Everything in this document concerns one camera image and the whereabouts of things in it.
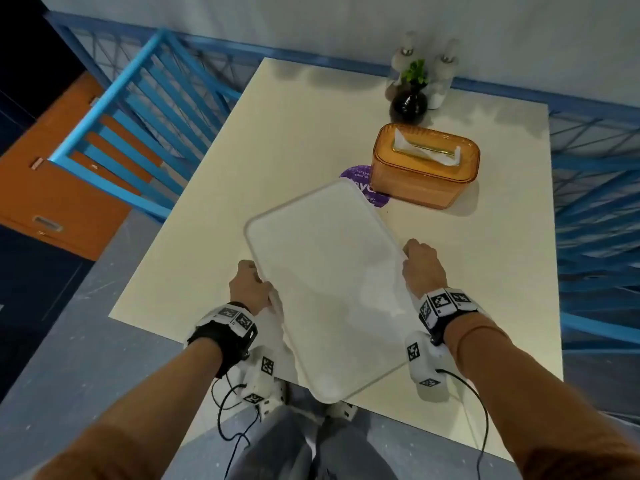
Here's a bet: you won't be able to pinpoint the person's right hand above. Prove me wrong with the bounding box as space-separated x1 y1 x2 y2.
401 238 449 299

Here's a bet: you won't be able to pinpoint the person's left hand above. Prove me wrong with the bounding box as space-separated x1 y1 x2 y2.
229 259 274 317

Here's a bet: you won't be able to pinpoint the white translucent plastic tray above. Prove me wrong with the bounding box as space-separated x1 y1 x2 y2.
243 178 416 403

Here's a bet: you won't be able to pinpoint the amber ribbed tissue box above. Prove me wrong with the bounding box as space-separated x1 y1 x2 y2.
370 123 481 211

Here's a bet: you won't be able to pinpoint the person's left forearm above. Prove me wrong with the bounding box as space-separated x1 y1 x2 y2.
29 337 223 480

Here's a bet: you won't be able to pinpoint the person's right forearm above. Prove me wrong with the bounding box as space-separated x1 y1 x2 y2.
443 313 640 480

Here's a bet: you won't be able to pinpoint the person's white shoe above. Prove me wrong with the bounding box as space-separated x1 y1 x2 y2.
257 394 289 422
327 400 359 422

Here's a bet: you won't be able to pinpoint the white tissue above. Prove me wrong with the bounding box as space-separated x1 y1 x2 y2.
393 130 462 167

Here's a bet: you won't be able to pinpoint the person's grey trousers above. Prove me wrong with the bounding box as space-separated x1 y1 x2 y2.
227 407 401 480

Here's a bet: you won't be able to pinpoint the marker-covered right wrist band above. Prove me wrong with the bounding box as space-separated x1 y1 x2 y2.
417 288 489 347

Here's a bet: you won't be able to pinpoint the round purple sticker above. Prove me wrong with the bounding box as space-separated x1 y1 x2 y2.
339 165 392 209

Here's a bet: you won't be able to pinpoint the black round vase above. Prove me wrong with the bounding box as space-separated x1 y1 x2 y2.
389 83 429 125

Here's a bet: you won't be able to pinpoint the white shaker bottle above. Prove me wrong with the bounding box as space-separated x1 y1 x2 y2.
425 38 461 111
385 30 420 101

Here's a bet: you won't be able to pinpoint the small green plant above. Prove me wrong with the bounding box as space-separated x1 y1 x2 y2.
399 58 430 89

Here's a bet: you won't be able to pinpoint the orange metal cabinet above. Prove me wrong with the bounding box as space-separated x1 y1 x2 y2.
0 70 163 261

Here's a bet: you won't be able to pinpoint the blue wooden chair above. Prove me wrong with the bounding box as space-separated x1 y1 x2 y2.
48 27 243 223

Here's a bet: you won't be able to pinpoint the black left wrist strap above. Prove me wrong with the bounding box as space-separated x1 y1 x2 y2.
185 302 259 379

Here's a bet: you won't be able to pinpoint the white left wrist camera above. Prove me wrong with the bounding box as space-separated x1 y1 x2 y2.
239 344 287 421

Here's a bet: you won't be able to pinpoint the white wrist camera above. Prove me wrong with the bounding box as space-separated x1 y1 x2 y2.
239 344 287 421
405 330 451 391

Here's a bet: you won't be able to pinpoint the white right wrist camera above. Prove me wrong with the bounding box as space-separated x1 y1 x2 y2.
405 330 451 391

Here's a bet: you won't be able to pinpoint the black left camera cable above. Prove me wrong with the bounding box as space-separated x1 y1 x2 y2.
211 374 261 480

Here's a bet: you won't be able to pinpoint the black camera cable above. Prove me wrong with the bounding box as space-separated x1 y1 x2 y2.
435 368 490 480
211 374 261 480

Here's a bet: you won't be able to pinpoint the black right camera cable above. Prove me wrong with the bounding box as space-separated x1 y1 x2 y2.
435 368 490 480

